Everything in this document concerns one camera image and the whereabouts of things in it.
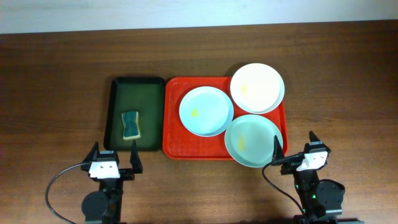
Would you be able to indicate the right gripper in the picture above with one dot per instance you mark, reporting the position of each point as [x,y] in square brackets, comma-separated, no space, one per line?
[277,154]

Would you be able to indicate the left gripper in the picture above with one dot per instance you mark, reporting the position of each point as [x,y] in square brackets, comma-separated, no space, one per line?
[125,173]

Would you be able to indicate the green and yellow sponge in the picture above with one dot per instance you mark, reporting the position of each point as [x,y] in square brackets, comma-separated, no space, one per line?
[130,120]

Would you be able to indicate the pale green plate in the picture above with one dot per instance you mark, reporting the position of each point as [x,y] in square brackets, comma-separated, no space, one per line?
[249,140]

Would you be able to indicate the light blue plate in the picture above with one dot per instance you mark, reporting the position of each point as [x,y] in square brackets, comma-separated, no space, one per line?
[206,111]

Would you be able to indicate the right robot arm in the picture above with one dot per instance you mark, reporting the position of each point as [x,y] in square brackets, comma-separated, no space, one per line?
[320,199]

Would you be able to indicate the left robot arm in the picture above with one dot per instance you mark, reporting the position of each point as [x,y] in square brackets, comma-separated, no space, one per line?
[104,205]

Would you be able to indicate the red plastic tray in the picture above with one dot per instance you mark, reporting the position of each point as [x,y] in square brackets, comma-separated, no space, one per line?
[178,142]

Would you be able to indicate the dark green plastic tray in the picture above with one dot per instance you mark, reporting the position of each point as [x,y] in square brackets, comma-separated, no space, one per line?
[146,95]

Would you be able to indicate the white plate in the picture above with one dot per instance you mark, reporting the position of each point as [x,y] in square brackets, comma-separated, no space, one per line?
[257,88]

